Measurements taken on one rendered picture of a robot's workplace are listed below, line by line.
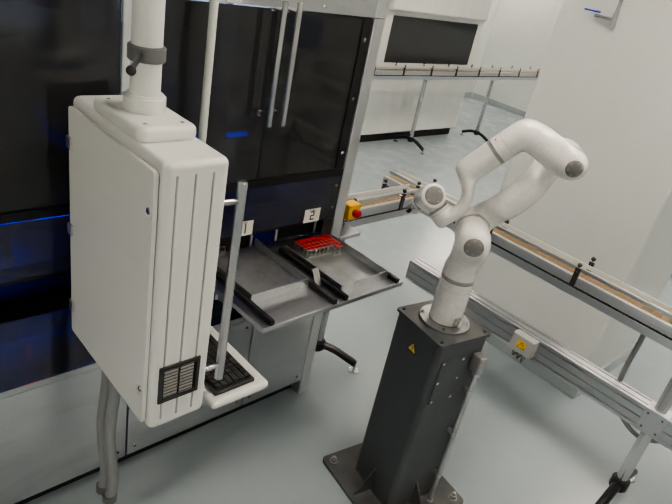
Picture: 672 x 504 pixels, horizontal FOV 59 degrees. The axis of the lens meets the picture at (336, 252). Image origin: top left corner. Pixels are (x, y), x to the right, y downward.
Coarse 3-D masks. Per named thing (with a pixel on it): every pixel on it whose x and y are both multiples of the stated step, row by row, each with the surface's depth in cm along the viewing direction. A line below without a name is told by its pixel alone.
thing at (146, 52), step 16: (144, 0) 128; (160, 0) 129; (144, 16) 129; (160, 16) 131; (144, 32) 131; (160, 32) 133; (128, 48) 133; (144, 48) 132; (160, 48) 134; (144, 64) 134; (160, 64) 136; (144, 80) 136; (160, 80) 139; (128, 96) 137; (144, 96) 137; (160, 96) 140; (144, 112) 138; (160, 112) 140
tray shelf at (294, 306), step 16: (288, 240) 253; (304, 272) 232; (224, 288) 211; (304, 288) 221; (368, 288) 230; (384, 288) 233; (240, 304) 204; (256, 304) 206; (272, 304) 208; (288, 304) 209; (304, 304) 211; (320, 304) 213; (336, 304) 216; (256, 320) 197; (288, 320) 201
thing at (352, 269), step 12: (336, 240) 257; (348, 252) 253; (360, 252) 248; (312, 264) 231; (324, 264) 240; (336, 264) 242; (348, 264) 244; (360, 264) 246; (372, 264) 244; (324, 276) 227; (336, 276) 233; (348, 276) 235; (360, 276) 237; (372, 276) 232; (384, 276) 238; (348, 288) 225
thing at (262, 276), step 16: (256, 240) 241; (224, 256) 230; (240, 256) 233; (256, 256) 235; (272, 256) 235; (224, 272) 214; (240, 272) 222; (256, 272) 224; (272, 272) 226; (288, 272) 229; (240, 288) 208; (256, 288) 214; (272, 288) 210; (288, 288) 216
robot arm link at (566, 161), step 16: (512, 128) 188; (528, 128) 186; (544, 128) 186; (496, 144) 189; (512, 144) 188; (528, 144) 187; (544, 144) 185; (560, 144) 183; (544, 160) 186; (560, 160) 182; (576, 160) 180; (560, 176) 184; (576, 176) 182
